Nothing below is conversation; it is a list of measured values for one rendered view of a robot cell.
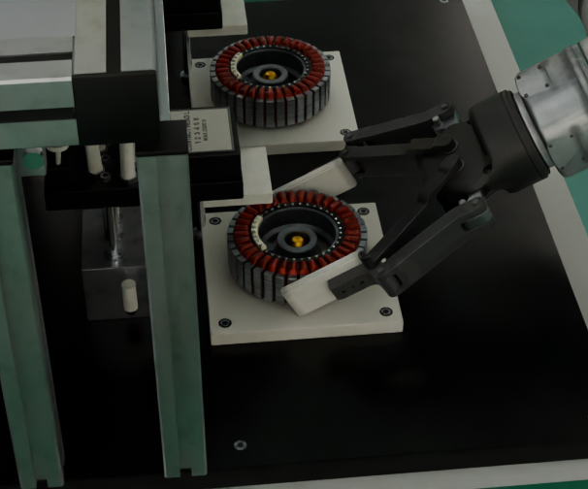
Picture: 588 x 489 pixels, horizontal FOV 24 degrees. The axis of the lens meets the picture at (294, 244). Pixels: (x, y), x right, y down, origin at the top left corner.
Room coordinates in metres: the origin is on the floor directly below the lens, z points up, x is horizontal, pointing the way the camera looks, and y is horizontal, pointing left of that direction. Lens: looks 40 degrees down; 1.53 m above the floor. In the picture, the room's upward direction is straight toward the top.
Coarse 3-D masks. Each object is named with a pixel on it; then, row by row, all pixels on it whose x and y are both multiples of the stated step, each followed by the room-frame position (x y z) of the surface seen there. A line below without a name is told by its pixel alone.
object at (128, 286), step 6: (126, 282) 0.81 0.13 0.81; (132, 282) 0.81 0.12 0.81; (126, 288) 0.80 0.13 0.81; (132, 288) 0.81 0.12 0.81; (126, 294) 0.80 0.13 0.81; (132, 294) 0.80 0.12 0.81; (126, 300) 0.80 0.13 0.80; (132, 300) 0.80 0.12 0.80; (126, 306) 0.80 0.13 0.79; (132, 306) 0.80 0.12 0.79; (126, 312) 0.81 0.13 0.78; (132, 312) 0.81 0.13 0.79
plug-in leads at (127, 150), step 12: (120, 144) 0.82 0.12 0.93; (132, 144) 0.83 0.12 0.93; (48, 156) 0.83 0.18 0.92; (60, 156) 0.83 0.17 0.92; (96, 156) 0.83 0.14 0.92; (120, 156) 0.82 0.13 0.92; (132, 156) 0.83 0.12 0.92; (48, 168) 0.82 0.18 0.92; (60, 168) 0.82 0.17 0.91; (72, 168) 0.83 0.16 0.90; (96, 168) 0.83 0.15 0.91; (120, 168) 0.83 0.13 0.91; (132, 168) 0.83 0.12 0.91; (48, 180) 0.82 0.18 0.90; (60, 180) 0.82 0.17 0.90; (72, 180) 0.82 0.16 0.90; (120, 180) 0.83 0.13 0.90; (132, 180) 0.82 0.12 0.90
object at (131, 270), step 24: (96, 216) 0.88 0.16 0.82; (120, 216) 0.88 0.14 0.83; (96, 240) 0.85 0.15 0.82; (120, 240) 0.85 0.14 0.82; (96, 264) 0.82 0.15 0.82; (120, 264) 0.82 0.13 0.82; (144, 264) 0.82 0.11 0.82; (96, 288) 0.81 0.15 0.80; (120, 288) 0.81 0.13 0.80; (144, 288) 0.82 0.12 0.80; (96, 312) 0.81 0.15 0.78; (120, 312) 0.81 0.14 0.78; (144, 312) 0.82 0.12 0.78
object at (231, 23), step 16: (176, 0) 1.07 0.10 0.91; (192, 0) 1.07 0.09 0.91; (208, 0) 1.07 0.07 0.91; (224, 0) 1.12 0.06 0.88; (240, 0) 1.12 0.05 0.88; (176, 16) 1.06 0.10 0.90; (192, 16) 1.07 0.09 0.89; (208, 16) 1.07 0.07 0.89; (224, 16) 1.09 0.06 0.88; (240, 16) 1.09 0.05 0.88; (192, 32) 1.07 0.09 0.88; (208, 32) 1.07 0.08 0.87; (224, 32) 1.07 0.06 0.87; (240, 32) 1.07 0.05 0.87
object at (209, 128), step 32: (192, 128) 0.86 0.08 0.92; (224, 128) 0.86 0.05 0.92; (192, 160) 0.83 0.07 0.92; (224, 160) 0.83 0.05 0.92; (256, 160) 0.88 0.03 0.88; (64, 192) 0.81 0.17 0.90; (96, 192) 0.82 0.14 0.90; (128, 192) 0.82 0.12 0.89; (192, 192) 0.82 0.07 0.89; (224, 192) 0.83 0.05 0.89; (256, 192) 0.84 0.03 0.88
